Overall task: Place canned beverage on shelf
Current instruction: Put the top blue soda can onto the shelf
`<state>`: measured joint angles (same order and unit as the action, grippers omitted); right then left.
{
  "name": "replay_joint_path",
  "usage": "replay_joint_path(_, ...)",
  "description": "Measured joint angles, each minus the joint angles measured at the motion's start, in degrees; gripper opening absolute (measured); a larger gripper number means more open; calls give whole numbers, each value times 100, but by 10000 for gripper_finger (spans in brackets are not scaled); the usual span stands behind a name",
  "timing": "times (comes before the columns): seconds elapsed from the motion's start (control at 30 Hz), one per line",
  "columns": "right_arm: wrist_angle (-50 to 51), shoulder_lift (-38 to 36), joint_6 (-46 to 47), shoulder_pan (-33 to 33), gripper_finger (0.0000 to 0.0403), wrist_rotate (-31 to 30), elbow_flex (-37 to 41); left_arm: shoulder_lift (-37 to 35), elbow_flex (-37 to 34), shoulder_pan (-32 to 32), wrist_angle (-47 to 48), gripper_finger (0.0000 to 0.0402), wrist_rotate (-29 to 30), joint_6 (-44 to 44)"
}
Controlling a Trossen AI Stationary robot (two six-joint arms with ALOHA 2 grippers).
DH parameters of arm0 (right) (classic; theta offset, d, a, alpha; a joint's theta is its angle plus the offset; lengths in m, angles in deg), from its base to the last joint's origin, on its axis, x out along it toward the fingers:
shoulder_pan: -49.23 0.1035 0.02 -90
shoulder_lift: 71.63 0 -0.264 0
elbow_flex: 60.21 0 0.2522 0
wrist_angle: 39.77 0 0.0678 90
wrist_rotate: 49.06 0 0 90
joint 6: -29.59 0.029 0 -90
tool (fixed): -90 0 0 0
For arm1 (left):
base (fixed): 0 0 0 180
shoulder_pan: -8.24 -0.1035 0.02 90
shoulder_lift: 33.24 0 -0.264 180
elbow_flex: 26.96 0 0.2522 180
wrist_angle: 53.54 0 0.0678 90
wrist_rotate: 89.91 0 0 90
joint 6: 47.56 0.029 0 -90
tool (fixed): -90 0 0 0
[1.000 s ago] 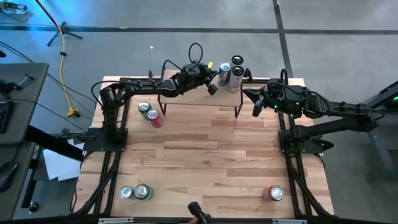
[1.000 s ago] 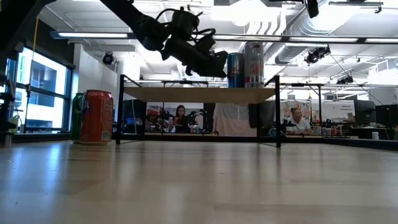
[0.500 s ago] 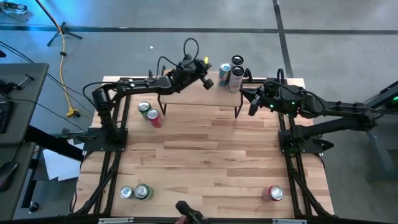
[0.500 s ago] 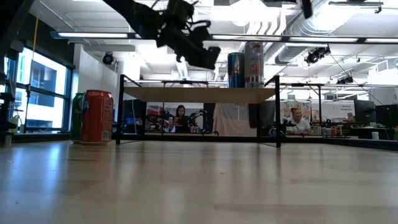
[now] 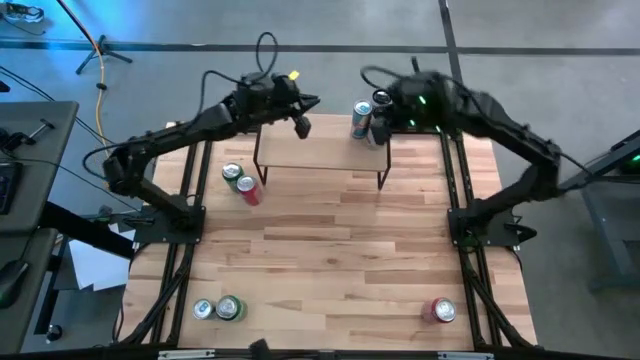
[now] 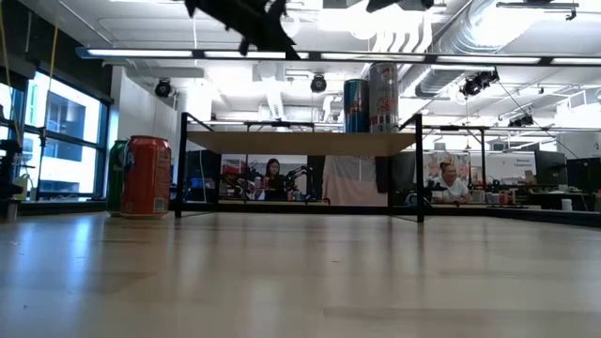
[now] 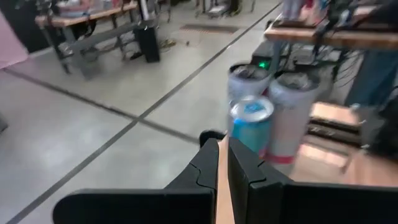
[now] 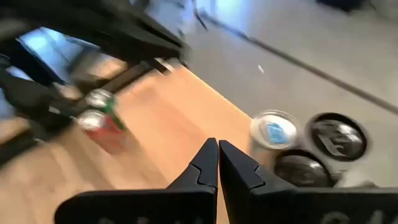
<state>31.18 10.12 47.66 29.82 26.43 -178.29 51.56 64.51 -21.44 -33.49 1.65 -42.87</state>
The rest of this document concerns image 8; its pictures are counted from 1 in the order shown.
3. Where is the slim blue silver can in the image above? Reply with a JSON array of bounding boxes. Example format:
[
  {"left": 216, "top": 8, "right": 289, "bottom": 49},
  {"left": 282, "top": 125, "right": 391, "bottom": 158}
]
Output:
[{"left": 248, "top": 109, "right": 301, "bottom": 169}]

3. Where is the black aluminium table frame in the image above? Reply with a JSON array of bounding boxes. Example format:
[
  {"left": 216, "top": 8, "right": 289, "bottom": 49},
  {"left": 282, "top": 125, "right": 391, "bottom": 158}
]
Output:
[{"left": 102, "top": 58, "right": 175, "bottom": 94}]

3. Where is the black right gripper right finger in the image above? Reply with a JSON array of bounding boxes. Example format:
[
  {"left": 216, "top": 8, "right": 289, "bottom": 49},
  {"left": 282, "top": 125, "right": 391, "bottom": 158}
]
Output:
[{"left": 218, "top": 139, "right": 398, "bottom": 224}]

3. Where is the dark grey desk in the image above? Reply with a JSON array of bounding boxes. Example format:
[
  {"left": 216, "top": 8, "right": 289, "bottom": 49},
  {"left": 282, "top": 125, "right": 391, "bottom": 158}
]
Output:
[{"left": 0, "top": 0, "right": 192, "bottom": 65}]

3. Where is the red soda can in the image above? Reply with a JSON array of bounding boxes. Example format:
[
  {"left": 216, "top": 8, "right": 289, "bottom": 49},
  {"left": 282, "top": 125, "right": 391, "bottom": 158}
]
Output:
[{"left": 76, "top": 108, "right": 134, "bottom": 155}]

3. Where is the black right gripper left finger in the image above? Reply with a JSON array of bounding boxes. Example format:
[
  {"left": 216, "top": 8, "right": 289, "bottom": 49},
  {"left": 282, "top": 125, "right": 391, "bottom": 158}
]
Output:
[{"left": 54, "top": 138, "right": 219, "bottom": 224}]

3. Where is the tall white can black lid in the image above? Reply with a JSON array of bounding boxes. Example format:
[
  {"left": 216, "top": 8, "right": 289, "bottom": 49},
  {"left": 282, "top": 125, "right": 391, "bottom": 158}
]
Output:
[
  {"left": 306, "top": 111, "right": 379, "bottom": 189},
  {"left": 273, "top": 149, "right": 340, "bottom": 189}
]

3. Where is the green soda can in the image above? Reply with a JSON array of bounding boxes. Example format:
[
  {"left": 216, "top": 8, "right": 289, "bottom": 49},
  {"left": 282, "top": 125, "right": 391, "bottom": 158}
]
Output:
[{"left": 85, "top": 88, "right": 128, "bottom": 131}]

